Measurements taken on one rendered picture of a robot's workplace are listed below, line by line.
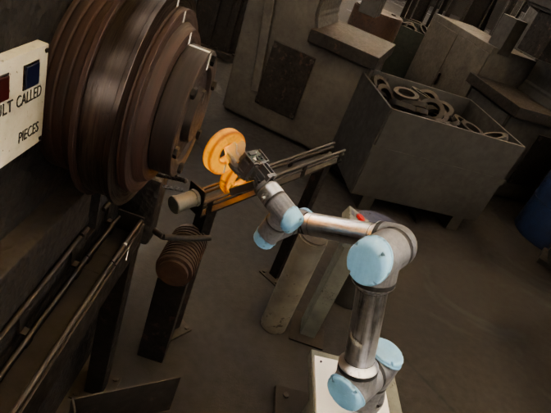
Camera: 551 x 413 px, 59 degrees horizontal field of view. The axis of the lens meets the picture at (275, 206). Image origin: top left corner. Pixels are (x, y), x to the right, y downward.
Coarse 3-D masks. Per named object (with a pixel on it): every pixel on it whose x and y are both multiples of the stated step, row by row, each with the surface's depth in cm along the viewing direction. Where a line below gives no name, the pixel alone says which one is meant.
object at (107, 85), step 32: (128, 0) 84; (160, 0) 85; (192, 0) 102; (128, 32) 82; (96, 64) 81; (128, 64) 80; (96, 96) 81; (128, 96) 83; (96, 128) 83; (96, 160) 87; (96, 192) 99; (128, 192) 106
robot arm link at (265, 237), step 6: (264, 222) 148; (258, 228) 151; (264, 228) 148; (270, 228) 147; (258, 234) 150; (264, 234) 149; (270, 234) 148; (276, 234) 148; (282, 234) 150; (288, 234) 154; (258, 240) 151; (264, 240) 150; (270, 240) 150; (276, 240) 151; (258, 246) 153; (264, 246) 152; (270, 246) 152
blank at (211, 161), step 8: (232, 128) 155; (216, 136) 150; (224, 136) 150; (232, 136) 153; (240, 136) 156; (208, 144) 150; (216, 144) 149; (224, 144) 152; (208, 152) 150; (216, 152) 152; (208, 160) 151; (216, 160) 154; (224, 160) 159; (208, 168) 154; (216, 168) 156; (224, 168) 159
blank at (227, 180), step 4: (228, 172) 163; (232, 172) 163; (224, 176) 164; (228, 176) 163; (232, 176) 164; (236, 176) 166; (220, 180) 166; (224, 180) 164; (228, 180) 164; (232, 180) 166; (240, 180) 173; (220, 184) 167; (224, 184) 165; (228, 184) 165; (232, 184) 167; (224, 188) 166; (228, 188) 167; (224, 192) 168
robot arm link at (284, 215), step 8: (280, 192) 145; (272, 200) 143; (280, 200) 143; (288, 200) 144; (272, 208) 144; (280, 208) 142; (288, 208) 142; (296, 208) 144; (272, 216) 144; (280, 216) 142; (288, 216) 141; (296, 216) 142; (272, 224) 145; (280, 224) 143; (288, 224) 141; (296, 224) 142; (288, 232) 144
